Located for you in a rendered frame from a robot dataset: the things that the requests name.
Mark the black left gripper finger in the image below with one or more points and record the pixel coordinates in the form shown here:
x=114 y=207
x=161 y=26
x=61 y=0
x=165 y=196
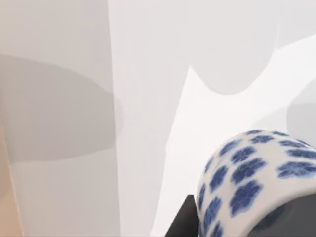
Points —
x=186 y=219

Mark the white and blue patterned cup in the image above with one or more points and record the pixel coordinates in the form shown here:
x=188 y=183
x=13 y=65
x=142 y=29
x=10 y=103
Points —
x=247 y=177

